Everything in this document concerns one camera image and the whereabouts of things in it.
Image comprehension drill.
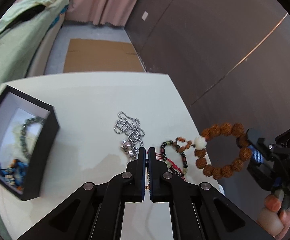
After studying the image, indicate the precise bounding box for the silver ball chain necklace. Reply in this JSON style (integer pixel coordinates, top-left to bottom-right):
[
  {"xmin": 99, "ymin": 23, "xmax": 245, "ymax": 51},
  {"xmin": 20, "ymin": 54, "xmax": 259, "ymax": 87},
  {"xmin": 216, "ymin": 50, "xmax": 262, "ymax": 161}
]
[{"xmin": 113, "ymin": 110, "xmax": 146, "ymax": 162}]

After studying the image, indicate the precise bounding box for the person's right hand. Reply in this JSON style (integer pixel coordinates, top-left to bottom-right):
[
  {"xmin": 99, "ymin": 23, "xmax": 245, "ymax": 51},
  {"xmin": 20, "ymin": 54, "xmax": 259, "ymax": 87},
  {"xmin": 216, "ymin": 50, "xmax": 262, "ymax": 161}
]
[{"xmin": 256, "ymin": 194, "xmax": 290, "ymax": 239}]

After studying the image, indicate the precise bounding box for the small dark bead bracelet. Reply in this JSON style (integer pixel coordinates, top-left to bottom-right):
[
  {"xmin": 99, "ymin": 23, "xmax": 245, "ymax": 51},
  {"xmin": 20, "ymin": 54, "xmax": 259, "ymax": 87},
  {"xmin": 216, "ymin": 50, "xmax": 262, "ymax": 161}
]
[{"xmin": 160, "ymin": 136, "xmax": 194, "ymax": 181}]

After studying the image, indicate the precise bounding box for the large brown rudraksha bracelet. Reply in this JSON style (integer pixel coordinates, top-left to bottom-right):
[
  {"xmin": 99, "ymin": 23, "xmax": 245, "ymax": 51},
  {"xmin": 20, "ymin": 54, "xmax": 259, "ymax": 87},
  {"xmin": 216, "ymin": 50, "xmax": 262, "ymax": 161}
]
[{"xmin": 193, "ymin": 122, "xmax": 253, "ymax": 181}]

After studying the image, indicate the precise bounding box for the black jewelry box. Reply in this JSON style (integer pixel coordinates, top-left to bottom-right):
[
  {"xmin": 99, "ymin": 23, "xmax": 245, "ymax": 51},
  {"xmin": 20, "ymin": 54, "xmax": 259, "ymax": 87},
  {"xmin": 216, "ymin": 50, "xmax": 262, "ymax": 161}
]
[{"xmin": 0, "ymin": 86, "xmax": 60, "ymax": 201}]

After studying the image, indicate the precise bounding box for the green bed quilt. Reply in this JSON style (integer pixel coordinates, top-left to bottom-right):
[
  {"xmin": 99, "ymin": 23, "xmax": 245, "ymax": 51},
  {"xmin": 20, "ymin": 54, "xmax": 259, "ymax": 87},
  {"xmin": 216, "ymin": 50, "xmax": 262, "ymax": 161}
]
[{"xmin": 0, "ymin": 0, "xmax": 69, "ymax": 85}]

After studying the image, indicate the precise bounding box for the white bed frame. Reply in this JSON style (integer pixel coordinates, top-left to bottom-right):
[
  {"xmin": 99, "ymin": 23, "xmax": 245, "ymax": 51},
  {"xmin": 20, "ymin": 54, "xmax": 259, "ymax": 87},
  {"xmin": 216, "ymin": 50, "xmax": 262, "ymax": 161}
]
[{"xmin": 26, "ymin": 14, "xmax": 65, "ymax": 77}]

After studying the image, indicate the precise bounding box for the sheer white organza pouch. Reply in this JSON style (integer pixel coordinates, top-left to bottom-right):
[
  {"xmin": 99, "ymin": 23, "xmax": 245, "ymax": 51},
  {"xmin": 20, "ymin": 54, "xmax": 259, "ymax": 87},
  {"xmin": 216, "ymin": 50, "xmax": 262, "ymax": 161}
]
[{"xmin": 11, "ymin": 122, "xmax": 28, "ymax": 152}]

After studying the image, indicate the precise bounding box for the white wall socket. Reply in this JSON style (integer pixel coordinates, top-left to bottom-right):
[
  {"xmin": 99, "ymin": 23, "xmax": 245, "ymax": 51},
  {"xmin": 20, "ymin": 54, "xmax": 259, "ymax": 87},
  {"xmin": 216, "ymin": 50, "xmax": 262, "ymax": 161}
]
[{"xmin": 142, "ymin": 11, "xmax": 148, "ymax": 21}]

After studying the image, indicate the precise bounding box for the flattened brown cardboard box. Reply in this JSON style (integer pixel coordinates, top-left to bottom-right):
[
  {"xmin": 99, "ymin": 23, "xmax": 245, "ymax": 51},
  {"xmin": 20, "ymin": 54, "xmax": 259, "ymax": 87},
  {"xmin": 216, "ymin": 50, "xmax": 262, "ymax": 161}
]
[{"xmin": 63, "ymin": 39, "xmax": 144, "ymax": 73}]

